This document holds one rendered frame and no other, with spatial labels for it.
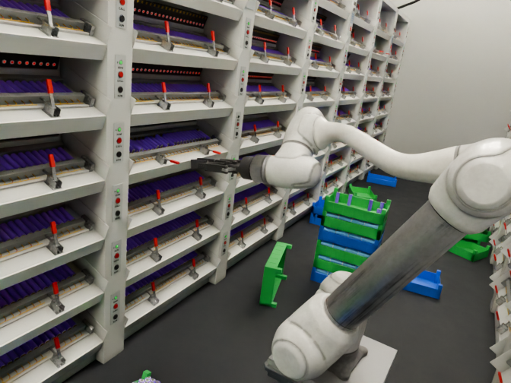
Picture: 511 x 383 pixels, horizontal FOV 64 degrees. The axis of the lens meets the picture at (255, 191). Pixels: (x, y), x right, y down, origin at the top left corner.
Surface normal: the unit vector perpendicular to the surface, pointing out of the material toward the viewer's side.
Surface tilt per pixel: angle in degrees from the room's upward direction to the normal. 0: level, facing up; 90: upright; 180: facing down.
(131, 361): 0
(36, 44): 112
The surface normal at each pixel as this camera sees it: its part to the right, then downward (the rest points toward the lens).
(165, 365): 0.12, -0.95
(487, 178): -0.53, 0.09
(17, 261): 0.43, -0.79
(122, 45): 0.87, 0.25
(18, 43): 0.77, 0.58
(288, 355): -0.64, 0.25
